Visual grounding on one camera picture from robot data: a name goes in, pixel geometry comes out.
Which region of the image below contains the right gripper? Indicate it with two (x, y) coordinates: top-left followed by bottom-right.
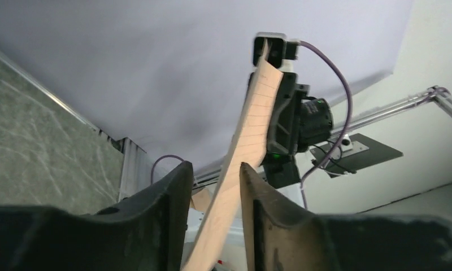
(265, 72), (309, 155)

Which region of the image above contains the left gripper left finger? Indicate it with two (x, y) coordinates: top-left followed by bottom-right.
(0, 161), (193, 270)

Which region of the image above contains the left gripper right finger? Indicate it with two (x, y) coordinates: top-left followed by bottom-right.
(240, 163), (452, 270)

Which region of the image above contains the orange letter paper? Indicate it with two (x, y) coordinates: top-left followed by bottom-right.
(183, 41), (283, 271)

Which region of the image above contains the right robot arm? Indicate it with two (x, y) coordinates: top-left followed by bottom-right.
(261, 72), (333, 189)

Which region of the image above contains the black monitor stand plate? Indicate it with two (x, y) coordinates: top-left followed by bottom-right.
(321, 133), (403, 178)

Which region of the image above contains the purple loop cable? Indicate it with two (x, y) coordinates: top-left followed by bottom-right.
(150, 154), (185, 185)

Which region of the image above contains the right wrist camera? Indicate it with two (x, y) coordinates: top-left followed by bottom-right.
(252, 32), (300, 69)

